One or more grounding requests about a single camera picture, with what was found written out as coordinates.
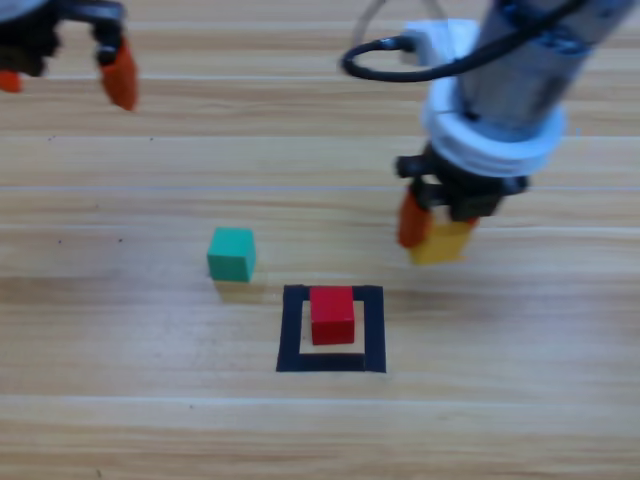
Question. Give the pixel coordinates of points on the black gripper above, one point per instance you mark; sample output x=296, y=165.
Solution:
x=30, y=45
x=465, y=192

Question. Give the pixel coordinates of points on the yellow cube block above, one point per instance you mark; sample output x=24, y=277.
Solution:
x=442, y=247

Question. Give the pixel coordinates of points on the red cube block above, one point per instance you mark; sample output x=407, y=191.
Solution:
x=332, y=320

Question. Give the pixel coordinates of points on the green cube block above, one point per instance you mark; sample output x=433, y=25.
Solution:
x=231, y=255

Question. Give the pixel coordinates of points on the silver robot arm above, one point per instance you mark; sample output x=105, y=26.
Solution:
x=525, y=75

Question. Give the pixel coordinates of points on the black tape square outline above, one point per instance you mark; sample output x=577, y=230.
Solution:
x=290, y=325

